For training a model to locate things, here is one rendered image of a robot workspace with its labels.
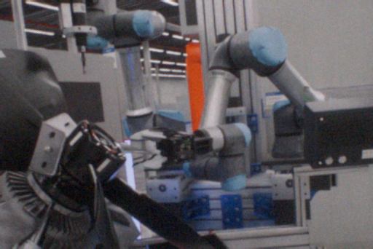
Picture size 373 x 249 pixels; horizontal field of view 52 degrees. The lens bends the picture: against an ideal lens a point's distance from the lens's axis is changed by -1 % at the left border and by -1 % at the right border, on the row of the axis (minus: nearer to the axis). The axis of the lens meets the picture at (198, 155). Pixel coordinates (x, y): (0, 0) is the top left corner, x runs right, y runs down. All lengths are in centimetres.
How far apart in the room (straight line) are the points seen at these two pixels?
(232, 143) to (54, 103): 49
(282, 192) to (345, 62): 154
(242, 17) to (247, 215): 86
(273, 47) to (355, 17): 172
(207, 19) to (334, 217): 171
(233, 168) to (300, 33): 179
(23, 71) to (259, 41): 64
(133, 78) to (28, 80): 78
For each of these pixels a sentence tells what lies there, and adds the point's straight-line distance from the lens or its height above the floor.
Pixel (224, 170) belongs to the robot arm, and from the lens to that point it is 110.
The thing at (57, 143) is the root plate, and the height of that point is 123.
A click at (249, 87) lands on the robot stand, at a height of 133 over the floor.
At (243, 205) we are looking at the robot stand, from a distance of 161.
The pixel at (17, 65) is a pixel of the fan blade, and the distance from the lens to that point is 96.
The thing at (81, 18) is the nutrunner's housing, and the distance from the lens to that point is 90.
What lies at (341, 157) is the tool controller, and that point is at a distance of 123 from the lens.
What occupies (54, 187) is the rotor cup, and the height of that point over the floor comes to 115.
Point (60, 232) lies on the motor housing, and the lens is 78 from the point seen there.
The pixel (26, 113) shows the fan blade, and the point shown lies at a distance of 71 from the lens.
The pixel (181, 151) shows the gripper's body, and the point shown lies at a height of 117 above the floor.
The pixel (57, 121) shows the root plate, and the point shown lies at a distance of 86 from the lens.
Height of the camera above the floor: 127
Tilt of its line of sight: 7 degrees down
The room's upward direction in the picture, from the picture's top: 5 degrees counter-clockwise
